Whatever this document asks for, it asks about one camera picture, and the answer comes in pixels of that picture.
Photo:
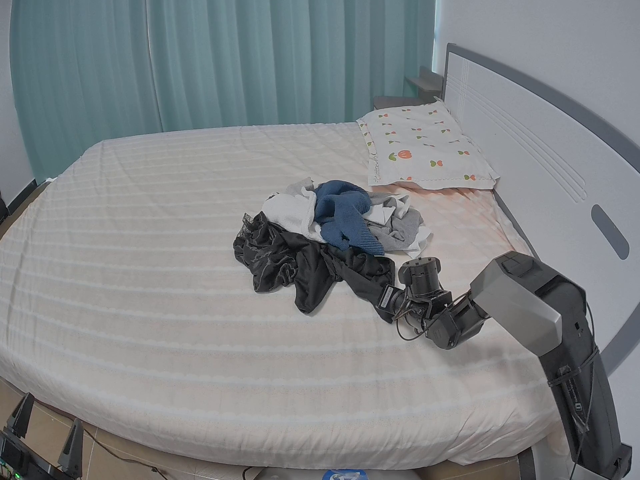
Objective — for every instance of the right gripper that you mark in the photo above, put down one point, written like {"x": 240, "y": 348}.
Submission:
{"x": 395, "y": 303}

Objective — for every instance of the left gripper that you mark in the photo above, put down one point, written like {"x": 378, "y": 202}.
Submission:
{"x": 25, "y": 463}

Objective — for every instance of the black T-shirt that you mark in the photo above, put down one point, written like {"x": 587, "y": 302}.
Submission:
{"x": 360, "y": 273}

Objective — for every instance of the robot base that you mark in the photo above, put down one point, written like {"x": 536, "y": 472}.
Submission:
{"x": 280, "y": 474}

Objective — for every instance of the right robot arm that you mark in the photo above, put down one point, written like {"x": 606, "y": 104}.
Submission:
{"x": 525, "y": 298}

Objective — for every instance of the dark blue garment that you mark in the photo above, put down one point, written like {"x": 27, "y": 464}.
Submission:
{"x": 345, "y": 223}

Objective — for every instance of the white garment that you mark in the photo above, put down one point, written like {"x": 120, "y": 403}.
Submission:
{"x": 292, "y": 215}

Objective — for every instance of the black lace garment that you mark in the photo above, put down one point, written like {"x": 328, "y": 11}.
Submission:
{"x": 260, "y": 258}

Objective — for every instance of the white printed pillow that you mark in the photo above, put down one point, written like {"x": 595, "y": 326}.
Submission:
{"x": 425, "y": 143}

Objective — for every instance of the bed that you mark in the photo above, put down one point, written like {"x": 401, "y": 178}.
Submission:
{"x": 200, "y": 268}

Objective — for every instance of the grey bedside table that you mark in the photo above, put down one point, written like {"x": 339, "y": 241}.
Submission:
{"x": 395, "y": 102}

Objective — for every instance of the blue-green curtain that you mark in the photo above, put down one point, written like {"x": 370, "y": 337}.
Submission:
{"x": 85, "y": 68}
{"x": 300, "y": 43}

